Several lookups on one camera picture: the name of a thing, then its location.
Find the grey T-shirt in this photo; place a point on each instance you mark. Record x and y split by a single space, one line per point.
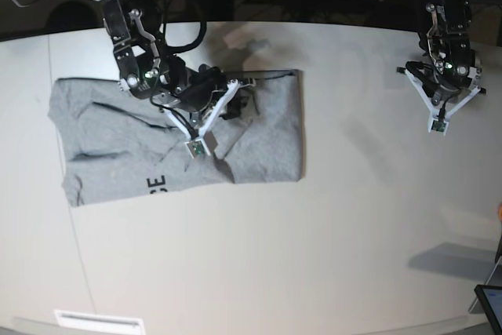
116 146

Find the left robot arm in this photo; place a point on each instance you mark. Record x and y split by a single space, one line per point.
443 32

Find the black tablet screen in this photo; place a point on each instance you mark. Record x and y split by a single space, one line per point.
490 299

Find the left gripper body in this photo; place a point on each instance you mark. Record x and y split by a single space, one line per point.
454 85

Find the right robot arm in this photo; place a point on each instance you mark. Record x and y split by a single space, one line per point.
151 69

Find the white paper label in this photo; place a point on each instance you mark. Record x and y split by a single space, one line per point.
65 318

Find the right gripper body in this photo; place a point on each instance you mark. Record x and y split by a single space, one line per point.
188 91

